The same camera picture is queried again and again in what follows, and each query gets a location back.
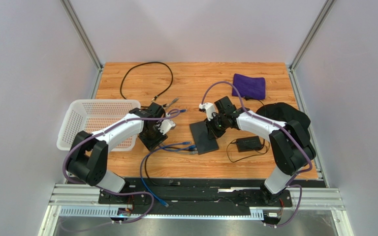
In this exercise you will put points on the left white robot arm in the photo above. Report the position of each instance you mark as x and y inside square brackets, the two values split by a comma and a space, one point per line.
[87, 158]

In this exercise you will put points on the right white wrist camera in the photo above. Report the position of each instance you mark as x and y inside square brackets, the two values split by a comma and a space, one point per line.
[209, 109]

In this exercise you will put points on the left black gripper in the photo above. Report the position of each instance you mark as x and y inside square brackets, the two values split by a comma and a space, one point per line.
[151, 144]

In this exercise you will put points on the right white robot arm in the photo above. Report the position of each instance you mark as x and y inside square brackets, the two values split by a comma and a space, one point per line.
[291, 147]

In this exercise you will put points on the aluminium frame rail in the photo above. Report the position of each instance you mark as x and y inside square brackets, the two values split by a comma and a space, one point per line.
[82, 200]

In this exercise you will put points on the black round cap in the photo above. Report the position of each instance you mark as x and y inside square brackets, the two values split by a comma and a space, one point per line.
[285, 112]

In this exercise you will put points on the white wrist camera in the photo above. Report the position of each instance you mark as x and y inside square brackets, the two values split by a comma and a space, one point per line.
[166, 126]
[209, 109]

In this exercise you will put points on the black power adapter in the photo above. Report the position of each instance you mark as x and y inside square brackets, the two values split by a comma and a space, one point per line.
[252, 143]

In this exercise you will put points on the purple cloth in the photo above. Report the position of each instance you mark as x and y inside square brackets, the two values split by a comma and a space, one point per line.
[253, 88]

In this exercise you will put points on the black network switch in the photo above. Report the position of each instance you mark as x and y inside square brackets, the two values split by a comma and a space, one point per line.
[201, 139]

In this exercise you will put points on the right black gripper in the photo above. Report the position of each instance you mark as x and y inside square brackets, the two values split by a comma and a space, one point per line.
[214, 130]

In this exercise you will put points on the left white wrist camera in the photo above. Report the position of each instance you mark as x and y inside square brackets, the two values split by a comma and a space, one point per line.
[166, 126]

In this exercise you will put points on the white plastic basket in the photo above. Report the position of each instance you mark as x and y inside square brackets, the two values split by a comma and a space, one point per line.
[91, 115]

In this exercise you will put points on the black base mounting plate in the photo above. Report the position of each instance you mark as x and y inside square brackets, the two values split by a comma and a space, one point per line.
[201, 197]

